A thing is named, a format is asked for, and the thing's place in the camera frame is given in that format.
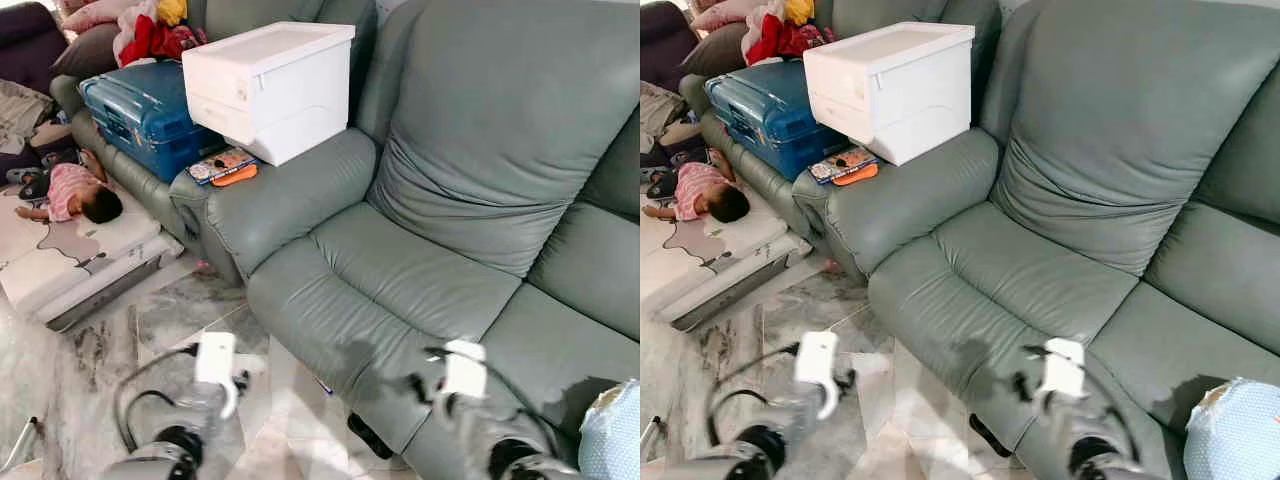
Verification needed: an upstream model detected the black sofa foot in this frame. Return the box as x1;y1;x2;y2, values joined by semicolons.
346;411;382;462
967;411;1012;460

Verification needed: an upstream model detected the white folding play mat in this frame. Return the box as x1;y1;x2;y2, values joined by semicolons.
640;185;817;332
0;185;187;332

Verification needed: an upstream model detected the blue dotted fabric bundle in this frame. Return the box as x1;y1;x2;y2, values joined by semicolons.
578;378;641;480
1183;377;1280;480

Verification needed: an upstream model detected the colourful picture book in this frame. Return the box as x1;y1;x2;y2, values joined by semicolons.
187;147;258;185
808;146;879;185

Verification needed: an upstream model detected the child in pink shirt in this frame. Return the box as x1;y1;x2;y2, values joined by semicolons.
643;150;752;224
15;150;125;226

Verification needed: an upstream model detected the grey-green leather sofa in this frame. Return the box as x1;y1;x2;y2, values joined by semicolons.
680;0;1280;480
50;0;641;480

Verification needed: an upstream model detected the blue hard suitcase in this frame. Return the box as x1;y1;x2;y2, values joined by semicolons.
78;60;227;184
704;60;851;183

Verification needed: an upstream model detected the white plastic drawer box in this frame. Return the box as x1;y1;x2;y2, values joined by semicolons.
803;22;976;167
182;22;356;167

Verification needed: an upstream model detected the red and white clothes pile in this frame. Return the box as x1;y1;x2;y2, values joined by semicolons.
740;0;836;68
112;0;207;69

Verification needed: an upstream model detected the grey-brown cushion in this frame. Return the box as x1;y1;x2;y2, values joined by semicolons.
50;22;123;81
682;22;749;79

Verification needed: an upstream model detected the pink pillow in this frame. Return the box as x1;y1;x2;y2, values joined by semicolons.
60;0;133;35
690;0;761;33

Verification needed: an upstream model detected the dark purple armchair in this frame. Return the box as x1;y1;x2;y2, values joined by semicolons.
0;0;71;97
640;0;693;96

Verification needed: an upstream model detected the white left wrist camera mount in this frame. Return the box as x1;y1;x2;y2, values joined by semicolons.
794;331;840;420
195;332;240;420

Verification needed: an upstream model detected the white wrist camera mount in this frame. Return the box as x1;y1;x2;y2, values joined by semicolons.
794;331;840;420
1040;338;1087;399
195;332;240;420
443;340;488;401

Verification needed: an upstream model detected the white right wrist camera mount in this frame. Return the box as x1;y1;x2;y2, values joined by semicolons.
443;340;488;401
1040;338;1087;399

